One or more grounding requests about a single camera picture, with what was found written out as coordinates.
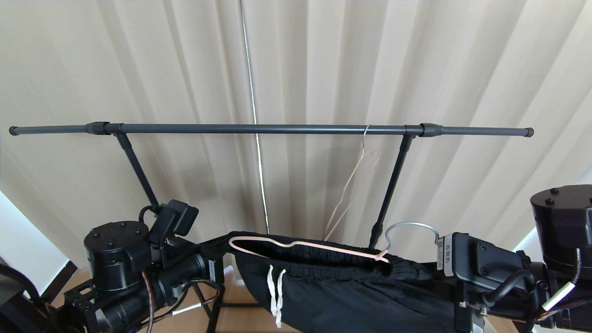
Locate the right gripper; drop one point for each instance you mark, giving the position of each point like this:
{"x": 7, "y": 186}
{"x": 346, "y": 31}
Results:
{"x": 467, "y": 319}

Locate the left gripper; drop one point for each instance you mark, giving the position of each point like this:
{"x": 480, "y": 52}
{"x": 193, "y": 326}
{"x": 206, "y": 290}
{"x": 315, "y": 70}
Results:
{"x": 180, "y": 277}

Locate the pink clothes hanger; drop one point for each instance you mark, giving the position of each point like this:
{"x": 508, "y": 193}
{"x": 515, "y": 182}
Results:
{"x": 365, "y": 138}
{"x": 333, "y": 248}

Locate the black shorts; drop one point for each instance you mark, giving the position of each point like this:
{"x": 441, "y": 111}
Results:
{"x": 347, "y": 300}

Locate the black clothes rack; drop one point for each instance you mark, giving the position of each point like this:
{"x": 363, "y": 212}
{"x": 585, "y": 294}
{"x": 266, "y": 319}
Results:
{"x": 277, "y": 128}

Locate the beige curtain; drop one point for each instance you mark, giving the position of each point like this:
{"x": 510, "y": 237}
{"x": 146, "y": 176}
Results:
{"x": 138, "y": 60}

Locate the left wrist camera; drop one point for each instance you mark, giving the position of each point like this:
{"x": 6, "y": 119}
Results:
{"x": 175, "y": 219}

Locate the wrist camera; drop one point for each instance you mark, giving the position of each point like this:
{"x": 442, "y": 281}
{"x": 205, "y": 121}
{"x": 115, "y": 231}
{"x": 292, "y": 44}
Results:
{"x": 481, "y": 263}
{"x": 175, "y": 219}

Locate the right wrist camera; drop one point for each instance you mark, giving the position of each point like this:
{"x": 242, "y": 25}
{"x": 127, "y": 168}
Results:
{"x": 481, "y": 263}

